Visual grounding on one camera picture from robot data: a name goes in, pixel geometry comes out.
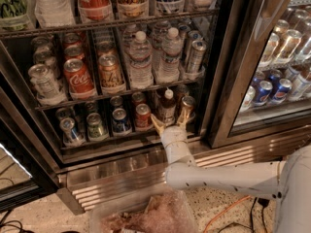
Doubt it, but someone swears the blue white can bottom left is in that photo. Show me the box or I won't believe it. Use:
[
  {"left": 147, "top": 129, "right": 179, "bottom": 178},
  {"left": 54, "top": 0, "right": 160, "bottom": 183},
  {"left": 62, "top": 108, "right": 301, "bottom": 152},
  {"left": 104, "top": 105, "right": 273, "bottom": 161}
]
[{"left": 59, "top": 117, "right": 86, "bottom": 147}]

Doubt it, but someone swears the clear plastic bin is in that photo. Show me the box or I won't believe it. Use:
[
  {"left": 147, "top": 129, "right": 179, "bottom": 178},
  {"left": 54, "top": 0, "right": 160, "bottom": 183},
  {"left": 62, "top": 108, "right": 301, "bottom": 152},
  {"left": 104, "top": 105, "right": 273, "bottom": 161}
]
[{"left": 89, "top": 184, "right": 198, "bottom": 233}]

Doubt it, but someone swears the silver white can front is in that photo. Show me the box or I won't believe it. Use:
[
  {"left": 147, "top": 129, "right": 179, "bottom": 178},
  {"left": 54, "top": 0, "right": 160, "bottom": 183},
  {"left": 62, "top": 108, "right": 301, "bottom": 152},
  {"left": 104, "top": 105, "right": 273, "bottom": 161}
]
[{"left": 28, "top": 64, "right": 67, "bottom": 106}]

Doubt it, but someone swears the green LaCroix can top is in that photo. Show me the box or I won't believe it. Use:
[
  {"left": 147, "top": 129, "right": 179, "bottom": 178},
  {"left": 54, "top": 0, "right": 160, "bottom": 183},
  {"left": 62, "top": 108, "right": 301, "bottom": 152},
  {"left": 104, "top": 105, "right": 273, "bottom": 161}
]
[{"left": 0, "top": 0, "right": 29, "bottom": 31}]

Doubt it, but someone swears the green can bottom shelf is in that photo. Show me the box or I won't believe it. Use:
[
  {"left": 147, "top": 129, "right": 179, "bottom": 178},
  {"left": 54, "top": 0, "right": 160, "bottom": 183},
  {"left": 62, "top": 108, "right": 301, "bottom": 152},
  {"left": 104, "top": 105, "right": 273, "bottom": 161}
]
[{"left": 86, "top": 113, "right": 109, "bottom": 142}]

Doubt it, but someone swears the brown bottle with white cap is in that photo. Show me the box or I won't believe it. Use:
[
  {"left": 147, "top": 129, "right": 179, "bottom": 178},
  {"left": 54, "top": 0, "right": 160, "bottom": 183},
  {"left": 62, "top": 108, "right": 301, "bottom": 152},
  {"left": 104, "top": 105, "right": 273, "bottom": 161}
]
[{"left": 157, "top": 88, "right": 176, "bottom": 125}]

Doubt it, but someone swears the copper can bottom right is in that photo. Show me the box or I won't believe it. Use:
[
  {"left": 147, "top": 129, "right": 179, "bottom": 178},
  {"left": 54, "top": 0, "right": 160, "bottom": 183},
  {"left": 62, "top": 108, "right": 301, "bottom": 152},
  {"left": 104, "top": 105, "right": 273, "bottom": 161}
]
[{"left": 179, "top": 95, "right": 195, "bottom": 122}]

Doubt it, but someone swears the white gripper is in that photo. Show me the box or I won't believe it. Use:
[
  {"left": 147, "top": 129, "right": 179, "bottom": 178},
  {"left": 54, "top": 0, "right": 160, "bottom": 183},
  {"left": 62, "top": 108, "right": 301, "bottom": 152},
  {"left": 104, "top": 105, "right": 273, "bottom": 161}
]
[{"left": 151, "top": 109, "right": 194, "bottom": 165}]

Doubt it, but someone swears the black power adapter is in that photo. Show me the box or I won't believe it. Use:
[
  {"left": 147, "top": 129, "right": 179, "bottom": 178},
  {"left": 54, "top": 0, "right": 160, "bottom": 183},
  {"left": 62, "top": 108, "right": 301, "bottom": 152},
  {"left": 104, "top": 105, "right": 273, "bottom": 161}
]
[{"left": 258, "top": 198, "right": 269, "bottom": 208}]

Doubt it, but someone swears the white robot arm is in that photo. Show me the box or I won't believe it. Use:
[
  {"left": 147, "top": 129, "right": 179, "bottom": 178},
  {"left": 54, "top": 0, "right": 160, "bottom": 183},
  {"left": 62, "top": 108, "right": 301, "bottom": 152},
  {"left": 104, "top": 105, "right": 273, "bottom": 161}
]
[{"left": 151, "top": 115, "right": 311, "bottom": 233}]

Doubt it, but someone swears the dark blue can bottom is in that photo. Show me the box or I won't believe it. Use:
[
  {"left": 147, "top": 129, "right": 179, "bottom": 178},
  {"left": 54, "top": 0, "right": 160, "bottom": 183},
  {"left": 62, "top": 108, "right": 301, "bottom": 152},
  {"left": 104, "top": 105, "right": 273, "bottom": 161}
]
[{"left": 112, "top": 108, "right": 132, "bottom": 136}]

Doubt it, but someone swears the clear water bottle right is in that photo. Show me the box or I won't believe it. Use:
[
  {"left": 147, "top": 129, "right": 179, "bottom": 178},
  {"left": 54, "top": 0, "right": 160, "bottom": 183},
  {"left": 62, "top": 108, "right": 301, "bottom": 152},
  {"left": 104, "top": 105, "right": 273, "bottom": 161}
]
[{"left": 157, "top": 27, "right": 183, "bottom": 83}]

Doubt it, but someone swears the orange extension cable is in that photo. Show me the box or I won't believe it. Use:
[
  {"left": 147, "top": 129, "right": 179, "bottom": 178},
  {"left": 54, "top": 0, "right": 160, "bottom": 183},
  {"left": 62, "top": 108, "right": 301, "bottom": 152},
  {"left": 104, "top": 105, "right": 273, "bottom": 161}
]
[{"left": 203, "top": 195, "right": 253, "bottom": 233}]

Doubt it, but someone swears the clear water bottle left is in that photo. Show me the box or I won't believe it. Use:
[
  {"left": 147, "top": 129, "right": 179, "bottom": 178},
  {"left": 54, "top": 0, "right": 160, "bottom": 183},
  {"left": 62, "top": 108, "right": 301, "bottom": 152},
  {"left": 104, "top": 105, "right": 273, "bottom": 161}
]
[{"left": 129, "top": 31, "right": 154, "bottom": 89}]

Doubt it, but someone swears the clear water bottle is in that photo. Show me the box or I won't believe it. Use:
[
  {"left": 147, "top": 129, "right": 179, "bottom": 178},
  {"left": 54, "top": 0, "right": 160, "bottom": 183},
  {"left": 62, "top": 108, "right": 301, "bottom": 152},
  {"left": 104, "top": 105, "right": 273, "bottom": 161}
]
[
  {"left": 129, "top": 31, "right": 154, "bottom": 89},
  {"left": 157, "top": 27, "right": 183, "bottom": 83}
]

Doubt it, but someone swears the stainless fridge door frame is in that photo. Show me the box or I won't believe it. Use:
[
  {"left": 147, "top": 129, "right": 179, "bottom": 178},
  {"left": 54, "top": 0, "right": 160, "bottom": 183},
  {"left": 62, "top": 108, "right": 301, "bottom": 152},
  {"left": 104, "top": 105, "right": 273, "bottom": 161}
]
[{"left": 205, "top": 0, "right": 311, "bottom": 149}]

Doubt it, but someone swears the blue pepsi can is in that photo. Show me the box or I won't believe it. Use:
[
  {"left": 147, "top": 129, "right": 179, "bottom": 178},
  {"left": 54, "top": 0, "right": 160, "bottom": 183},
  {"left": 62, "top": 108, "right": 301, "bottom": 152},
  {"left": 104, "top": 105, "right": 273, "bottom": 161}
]
[
  {"left": 253, "top": 81, "right": 273, "bottom": 106},
  {"left": 270, "top": 79, "right": 293, "bottom": 104}
]

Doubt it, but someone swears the orange LaCroix can front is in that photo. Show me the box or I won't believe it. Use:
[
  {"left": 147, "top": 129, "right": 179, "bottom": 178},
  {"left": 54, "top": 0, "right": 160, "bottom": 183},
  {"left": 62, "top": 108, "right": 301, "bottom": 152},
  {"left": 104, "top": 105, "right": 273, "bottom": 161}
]
[{"left": 98, "top": 54, "right": 126, "bottom": 94}]

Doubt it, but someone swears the red Coca-Cola can front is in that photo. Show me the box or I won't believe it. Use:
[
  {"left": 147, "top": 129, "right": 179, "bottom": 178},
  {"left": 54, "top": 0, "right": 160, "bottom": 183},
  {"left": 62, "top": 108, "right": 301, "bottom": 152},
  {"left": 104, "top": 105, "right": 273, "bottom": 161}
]
[{"left": 63, "top": 58, "right": 96, "bottom": 100}]

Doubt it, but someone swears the red can bottom shelf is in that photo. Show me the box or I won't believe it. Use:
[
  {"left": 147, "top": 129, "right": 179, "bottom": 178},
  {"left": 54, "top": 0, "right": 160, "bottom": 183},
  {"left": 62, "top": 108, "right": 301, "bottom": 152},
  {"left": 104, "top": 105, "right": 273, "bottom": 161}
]
[{"left": 135, "top": 104, "right": 152, "bottom": 130}]

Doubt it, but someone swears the slim silver can front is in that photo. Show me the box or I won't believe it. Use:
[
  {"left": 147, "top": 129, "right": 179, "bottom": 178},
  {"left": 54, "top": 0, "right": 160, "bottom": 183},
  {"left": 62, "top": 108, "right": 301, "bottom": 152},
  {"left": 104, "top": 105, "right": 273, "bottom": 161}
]
[{"left": 187, "top": 40, "right": 207, "bottom": 73}]

